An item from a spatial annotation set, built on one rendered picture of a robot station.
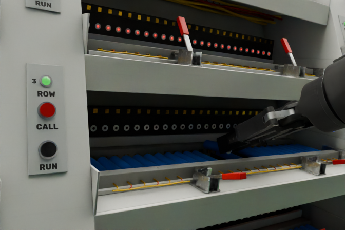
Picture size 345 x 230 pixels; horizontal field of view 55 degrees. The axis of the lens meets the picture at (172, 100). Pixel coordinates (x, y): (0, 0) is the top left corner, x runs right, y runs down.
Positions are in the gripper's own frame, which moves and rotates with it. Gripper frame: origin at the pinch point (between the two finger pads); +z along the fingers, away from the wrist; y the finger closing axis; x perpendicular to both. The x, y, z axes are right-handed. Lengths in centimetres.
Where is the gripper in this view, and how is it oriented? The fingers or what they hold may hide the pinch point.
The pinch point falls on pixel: (237, 140)
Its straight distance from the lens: 61.0
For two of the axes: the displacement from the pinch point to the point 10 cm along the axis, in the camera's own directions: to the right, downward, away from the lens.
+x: 1.8, 9.3, -3.2
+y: -8.3, -0.3, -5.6
